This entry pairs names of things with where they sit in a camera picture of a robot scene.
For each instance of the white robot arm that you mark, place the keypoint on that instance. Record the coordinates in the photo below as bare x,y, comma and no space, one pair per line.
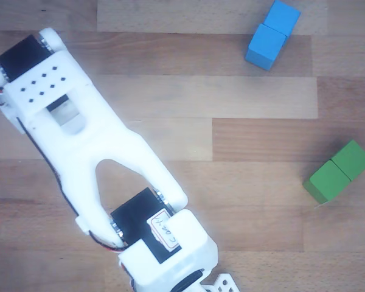
109,143

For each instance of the long blue block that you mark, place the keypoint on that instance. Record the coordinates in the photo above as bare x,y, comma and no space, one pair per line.
267,42

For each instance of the long green block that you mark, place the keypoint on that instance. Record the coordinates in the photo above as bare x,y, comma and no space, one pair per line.
337,173

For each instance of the handwritten label sticker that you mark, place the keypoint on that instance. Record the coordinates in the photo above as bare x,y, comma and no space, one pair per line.
164,231

